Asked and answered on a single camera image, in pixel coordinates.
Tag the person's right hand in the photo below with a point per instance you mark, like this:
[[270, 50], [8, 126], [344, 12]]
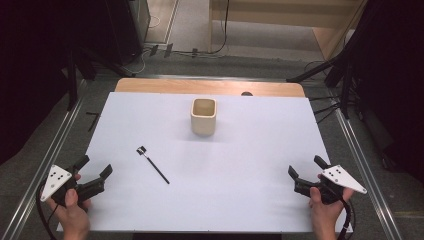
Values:
[[325, 216]]

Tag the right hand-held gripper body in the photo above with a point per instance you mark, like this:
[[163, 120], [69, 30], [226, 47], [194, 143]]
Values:
[[341, 178]]

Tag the beige square cup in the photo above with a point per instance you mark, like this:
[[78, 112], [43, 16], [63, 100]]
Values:
[[203, 121]]

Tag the light wooden shelf unit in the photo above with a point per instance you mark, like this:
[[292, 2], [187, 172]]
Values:
[[266, 13]]

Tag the metal floor rail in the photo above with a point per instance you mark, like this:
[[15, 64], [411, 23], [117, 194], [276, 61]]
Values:
[[366, 173], [43, 166]]

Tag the white table cover board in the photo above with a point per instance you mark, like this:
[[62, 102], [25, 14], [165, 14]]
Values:
[[216, 186]]

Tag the black makeup brush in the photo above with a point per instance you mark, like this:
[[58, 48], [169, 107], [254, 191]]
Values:
[[154, 166]]

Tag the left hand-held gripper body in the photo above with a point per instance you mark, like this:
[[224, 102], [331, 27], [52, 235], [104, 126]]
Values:
[[56, 178]]

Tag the dark cabinet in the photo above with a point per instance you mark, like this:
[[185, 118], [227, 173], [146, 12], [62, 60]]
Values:
[[133, 26]]

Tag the person's left hand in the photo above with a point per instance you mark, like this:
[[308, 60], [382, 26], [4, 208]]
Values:
[[74, 216]]

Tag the dark curtain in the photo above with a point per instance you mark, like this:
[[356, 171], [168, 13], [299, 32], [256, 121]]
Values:
[[396, 83], [30, 73]]

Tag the black tripod stand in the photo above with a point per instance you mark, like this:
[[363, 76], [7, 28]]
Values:
[[345, 80]]

